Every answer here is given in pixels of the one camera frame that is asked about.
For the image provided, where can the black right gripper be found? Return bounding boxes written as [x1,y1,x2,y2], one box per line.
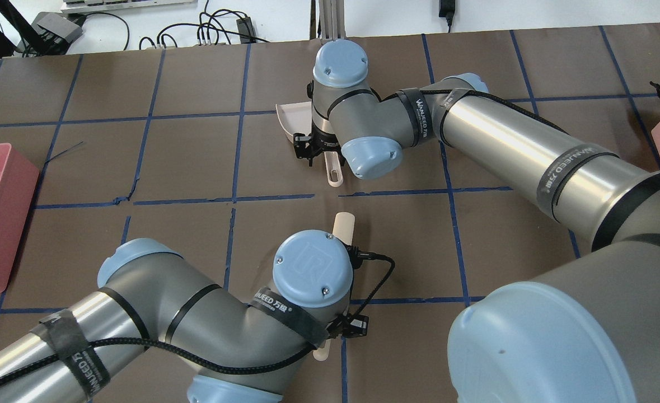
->
[292,81,339,167]

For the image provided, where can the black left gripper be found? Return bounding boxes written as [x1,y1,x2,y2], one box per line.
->
[330,315,369,339]

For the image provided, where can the cream plastic dustpan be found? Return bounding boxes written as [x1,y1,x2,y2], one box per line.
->
[275,101,344,187]

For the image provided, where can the cream hand brush black bristles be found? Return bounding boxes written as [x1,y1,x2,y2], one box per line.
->
[313,212,355,362]

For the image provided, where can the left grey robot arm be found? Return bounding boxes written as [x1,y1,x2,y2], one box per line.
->
[0,230,395,402]

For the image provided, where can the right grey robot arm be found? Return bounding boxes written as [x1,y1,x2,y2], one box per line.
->
[301,39,660,402]

